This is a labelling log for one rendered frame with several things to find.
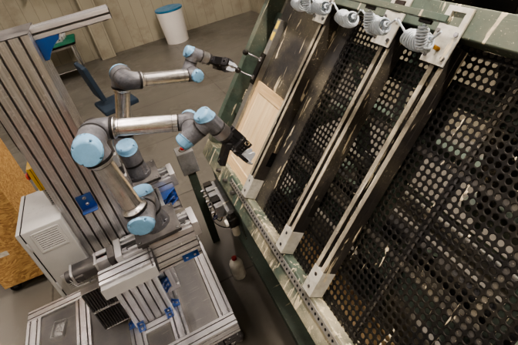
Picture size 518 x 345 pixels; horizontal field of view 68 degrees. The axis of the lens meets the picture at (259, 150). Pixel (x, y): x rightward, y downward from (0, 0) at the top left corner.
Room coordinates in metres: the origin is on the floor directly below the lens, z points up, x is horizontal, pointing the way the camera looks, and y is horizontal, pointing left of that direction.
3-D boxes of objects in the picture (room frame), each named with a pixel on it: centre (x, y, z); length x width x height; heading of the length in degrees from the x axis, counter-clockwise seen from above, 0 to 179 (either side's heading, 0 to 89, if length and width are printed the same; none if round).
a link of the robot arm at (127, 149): (1.95, 0.75, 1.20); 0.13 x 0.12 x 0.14; 22
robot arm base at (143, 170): (1.94, 0.74, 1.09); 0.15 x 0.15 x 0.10
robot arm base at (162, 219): (1.47, 0.59, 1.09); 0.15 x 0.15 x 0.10
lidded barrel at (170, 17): (8.38, 1.17, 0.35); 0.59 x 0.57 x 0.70; 18
